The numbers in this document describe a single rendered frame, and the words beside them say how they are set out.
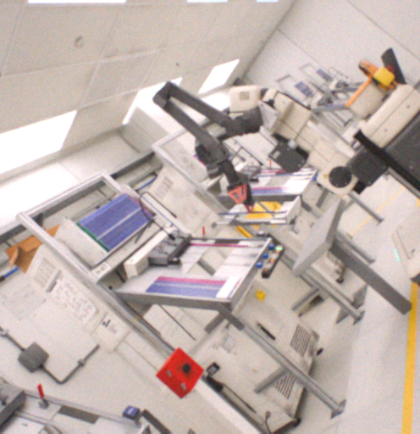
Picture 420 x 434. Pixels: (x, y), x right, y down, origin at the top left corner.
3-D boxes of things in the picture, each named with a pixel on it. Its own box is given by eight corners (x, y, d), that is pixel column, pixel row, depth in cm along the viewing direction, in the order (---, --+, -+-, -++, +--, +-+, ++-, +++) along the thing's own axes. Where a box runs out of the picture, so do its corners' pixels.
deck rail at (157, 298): (233, 309, 218) (231, 299, 216) (232, 312, 216) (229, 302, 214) (118, 298, 250) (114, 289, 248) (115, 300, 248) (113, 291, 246)
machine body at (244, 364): (328, 342, 286) (255, 277, 289) (301, 427, 228) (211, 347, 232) (268, 384, 323) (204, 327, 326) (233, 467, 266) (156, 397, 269)
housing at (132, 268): (179, 247, 302) (174, 228, 297) (140, 285, 262) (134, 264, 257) (168, 247, 306) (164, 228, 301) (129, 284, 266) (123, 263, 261)
